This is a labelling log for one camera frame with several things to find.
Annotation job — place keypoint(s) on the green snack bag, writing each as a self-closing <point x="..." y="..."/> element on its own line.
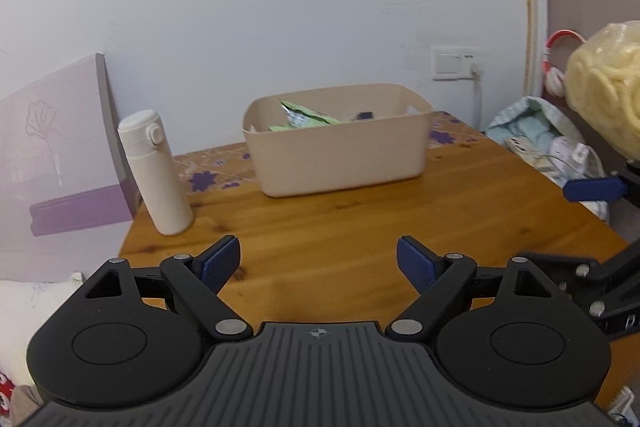
<point x="300" y="114"/>

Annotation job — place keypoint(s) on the white power strip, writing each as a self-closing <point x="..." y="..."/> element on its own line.
<point x="570" y="152"/>

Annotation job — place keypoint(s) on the red printed cloth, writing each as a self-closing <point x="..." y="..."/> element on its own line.
<point x="5" y="394"/>

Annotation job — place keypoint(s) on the white wall switch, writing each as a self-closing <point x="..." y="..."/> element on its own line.
<point x="446" y="64"/>

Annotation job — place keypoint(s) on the purple and white board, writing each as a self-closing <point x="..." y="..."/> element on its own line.
<point x="55" y="157"/>

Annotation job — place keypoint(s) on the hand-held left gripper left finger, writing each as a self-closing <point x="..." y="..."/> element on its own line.
<point x="220" y="264"/>

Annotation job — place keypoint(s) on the light blue fabric bag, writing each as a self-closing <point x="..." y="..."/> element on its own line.
<point x="525" y="119"/>

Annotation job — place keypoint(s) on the white thermos bottle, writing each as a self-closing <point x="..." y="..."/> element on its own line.
<point x="157" y="177"/>

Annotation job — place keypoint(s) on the small dark box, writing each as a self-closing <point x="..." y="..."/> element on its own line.
<point x="364" y="115"/>

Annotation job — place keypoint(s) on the red and white headphones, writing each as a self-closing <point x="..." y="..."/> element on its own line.
<point x="552" y="82"/>

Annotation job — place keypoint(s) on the beige plastic storage bin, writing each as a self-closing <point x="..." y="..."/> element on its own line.
<point x="335" y="157"/>

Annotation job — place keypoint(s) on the cream curved wooden frame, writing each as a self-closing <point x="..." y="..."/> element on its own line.
<point x="531" y="7"/>

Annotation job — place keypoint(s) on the clear bag of yellow chips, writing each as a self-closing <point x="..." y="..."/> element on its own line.
<point x="607" y="87"/>

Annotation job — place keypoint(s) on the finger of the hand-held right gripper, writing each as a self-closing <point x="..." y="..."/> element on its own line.
<point x="610" y="292"/>
<point x="595" y="190"/>

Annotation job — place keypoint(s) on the wooden desktop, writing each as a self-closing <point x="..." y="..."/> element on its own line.
<point x="325" y="227"/>

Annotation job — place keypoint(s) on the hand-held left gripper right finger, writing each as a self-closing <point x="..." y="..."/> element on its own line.
<point x="416" y="264"/>

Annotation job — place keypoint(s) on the beige power strip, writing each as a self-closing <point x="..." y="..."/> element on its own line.
<point x="522" y="147"/>

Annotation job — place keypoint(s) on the white plastic item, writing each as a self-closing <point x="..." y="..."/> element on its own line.
<point x="625" y="407"/>

